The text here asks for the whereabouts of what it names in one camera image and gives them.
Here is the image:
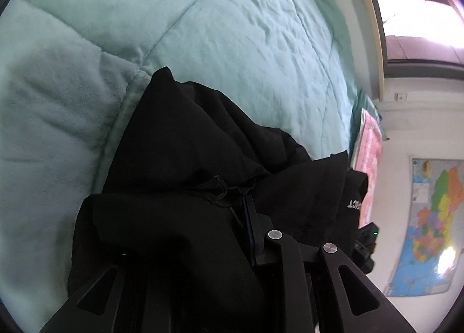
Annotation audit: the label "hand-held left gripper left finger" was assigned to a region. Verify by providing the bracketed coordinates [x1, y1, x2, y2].
[39, 263, 149, 333]

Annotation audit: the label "grey framed window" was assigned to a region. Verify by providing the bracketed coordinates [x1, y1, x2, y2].
[359, 0, 464, 78]

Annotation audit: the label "green pillow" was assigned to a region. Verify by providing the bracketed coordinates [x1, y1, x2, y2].
[353, 91, 381, 120]

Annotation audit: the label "black hooded jacket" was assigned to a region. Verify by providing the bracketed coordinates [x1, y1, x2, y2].
[67, 66, 369, 333]

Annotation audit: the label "colourful wall map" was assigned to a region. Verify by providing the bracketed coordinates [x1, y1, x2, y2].
[385, 157, 464, 297]

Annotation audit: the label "pink pillow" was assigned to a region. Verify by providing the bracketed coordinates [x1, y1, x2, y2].
[350, 108, 384, 229]

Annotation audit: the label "mint green quilted blanket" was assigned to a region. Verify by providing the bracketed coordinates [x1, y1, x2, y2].
[0, 0, 378, 319]

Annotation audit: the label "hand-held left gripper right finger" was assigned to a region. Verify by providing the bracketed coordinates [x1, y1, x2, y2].
[244, 196, 418, 333]

